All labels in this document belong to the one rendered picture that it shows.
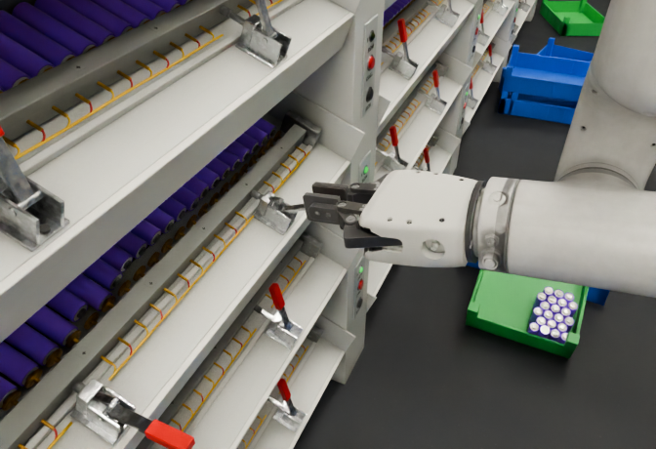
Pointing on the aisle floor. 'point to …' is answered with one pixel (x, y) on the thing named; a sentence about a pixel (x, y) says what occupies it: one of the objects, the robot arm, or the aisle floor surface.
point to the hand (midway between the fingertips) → (327, 203)
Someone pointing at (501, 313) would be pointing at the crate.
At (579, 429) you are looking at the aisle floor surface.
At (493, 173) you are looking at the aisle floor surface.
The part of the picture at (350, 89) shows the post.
